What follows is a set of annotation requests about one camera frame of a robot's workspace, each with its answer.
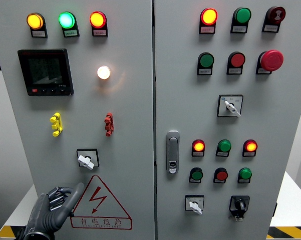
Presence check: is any plain white-handle turn switch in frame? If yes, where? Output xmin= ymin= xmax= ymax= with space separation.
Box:
xmin=76 ymin=148 xmax=100 ymax=171

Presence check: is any black yellow striped tape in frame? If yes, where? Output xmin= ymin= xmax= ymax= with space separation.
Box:
xmin=266 ymin=226 xmax=301 ymax=240
xmin=0 ymin=225 xmax=27 ymax=240

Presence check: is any red warning triangle sticker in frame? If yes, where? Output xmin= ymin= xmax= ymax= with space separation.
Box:
xmin=70 ymin=174 xmax=133 ymax=231

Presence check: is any grey door with display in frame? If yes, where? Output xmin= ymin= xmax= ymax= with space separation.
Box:
xmin=0 ymin=0 xmax=155 ymax=240

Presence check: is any black display meter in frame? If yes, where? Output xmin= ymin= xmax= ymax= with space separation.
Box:
xmin=17 ymin=48 xmax=74 ymax=97

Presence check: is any silver door lock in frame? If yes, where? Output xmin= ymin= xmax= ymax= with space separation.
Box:
xmin=166 ymin=130 xmax=180 ymax=175

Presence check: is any clear round white lamp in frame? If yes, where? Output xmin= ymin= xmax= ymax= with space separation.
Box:
xmin=97 ymin=65 xmax=111 ymax=80

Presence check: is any small green push button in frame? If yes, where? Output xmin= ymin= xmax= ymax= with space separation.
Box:
xmin=189 ymin=167 xmax=204 ymax=181

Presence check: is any small red-rimmed lamp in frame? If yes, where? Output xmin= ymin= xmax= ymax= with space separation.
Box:
xmin=243 ymin=139 xmax=258 ymax=153
xmin=192 ymin=139 xmax=206 ymax=152

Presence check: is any grey door with lock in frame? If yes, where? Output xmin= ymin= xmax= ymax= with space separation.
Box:
xmin=154 ymin=0 xmax=301 ymax=240

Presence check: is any small red push button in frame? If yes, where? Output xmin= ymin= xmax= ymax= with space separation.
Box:
xmin=214 ymin=167 xmax=229 ymax=182

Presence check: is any large yellow lamp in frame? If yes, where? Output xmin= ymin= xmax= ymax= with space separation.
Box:
xmin=26 ymin=12 xmax=44 ymax=31

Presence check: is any small green lamp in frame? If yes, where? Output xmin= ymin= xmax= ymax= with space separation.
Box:
xmin=217 ymin=139 xmax=232 ymax=153
xmin=238 ymin=167 xmax=252 ymax=180

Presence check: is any large bright green lamp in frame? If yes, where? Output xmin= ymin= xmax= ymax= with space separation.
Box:
xmin=58 ymin=11 xmax=76 ymax=30

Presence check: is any large red-rimmed lamp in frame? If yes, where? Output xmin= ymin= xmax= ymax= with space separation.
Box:
xmin=89 ymin=10 xmax=107 ymax=29
xmin=200 ymin=7 xmax=218 ymax=26

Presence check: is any large green push button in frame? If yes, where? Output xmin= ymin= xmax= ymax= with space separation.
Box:
xmin=197 ymin=52 xmax=215 ymax=69

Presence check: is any large red push button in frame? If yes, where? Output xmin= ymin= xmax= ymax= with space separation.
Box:
xmin=227 ymin=51 xmax=246 ymax=69

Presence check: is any large red stop button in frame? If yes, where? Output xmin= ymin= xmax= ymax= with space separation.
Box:
xmin=259 ymin=49 xmax=284 ymax=72

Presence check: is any large dark green lamp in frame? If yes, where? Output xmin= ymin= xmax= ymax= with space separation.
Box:
xmin=232 ymin=6 xmax=252 ymax=25

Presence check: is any dark red buzzer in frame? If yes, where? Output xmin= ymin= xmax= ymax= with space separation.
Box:
xmin=265 ymin=6 xmax=286 ymax=25

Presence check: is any small yellow handle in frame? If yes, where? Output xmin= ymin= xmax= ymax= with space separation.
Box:
xmin=49 ymin=112 xmax=64 ymax=137

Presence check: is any small red handle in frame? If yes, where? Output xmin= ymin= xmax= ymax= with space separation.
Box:
xmin=104 ymin=112 xmax=114 ymax=137

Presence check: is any small labelled white-handle turn switch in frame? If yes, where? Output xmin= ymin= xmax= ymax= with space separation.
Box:
xmin=185 ymin=194 xmax=205 ymax=215

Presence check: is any black-handle turn switch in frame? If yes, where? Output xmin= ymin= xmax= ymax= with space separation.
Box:
xmin=228 ymin=195 xmax=250 ymax=222

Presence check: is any large white-handle turn switch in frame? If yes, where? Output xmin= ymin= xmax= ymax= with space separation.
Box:
xmin=216 ymin=94 xmax=244 ymax=118

